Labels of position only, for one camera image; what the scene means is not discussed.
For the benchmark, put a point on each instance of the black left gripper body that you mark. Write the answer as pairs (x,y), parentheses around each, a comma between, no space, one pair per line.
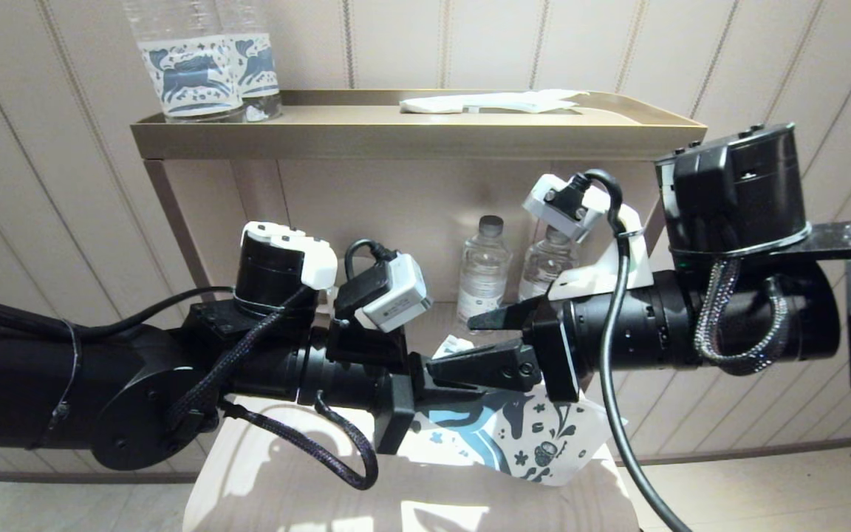
(392,406)

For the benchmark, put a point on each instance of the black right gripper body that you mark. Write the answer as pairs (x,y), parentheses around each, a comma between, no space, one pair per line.
(562,362)

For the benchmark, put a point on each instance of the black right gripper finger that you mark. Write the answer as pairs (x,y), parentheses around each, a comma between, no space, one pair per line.
(484,366)
(514,315)

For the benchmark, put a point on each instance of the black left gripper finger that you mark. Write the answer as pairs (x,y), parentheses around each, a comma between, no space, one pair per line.
(455,397)
(429,373)

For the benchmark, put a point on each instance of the white horse-print paper pouch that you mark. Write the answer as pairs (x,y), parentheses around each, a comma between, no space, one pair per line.
(529,436)

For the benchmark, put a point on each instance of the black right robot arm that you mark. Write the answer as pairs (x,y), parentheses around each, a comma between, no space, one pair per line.
(736,192)

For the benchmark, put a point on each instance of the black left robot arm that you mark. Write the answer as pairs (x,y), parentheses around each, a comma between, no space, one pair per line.
(26,369)

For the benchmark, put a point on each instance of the small clear water bottle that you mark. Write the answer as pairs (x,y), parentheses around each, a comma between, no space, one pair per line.
(544,266)
(483,281)

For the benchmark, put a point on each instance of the white plastic sachet wrapper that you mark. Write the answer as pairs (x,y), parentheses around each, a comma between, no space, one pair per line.
(499,101)

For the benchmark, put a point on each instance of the beige brown shelf unit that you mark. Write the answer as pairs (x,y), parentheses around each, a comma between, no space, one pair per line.
(322,140)

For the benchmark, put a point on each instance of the large horse-label water bottle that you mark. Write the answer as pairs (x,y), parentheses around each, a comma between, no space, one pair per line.
(259,70)
(189,74)

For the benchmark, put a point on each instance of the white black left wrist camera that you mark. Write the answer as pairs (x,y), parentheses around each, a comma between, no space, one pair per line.
(400,299)

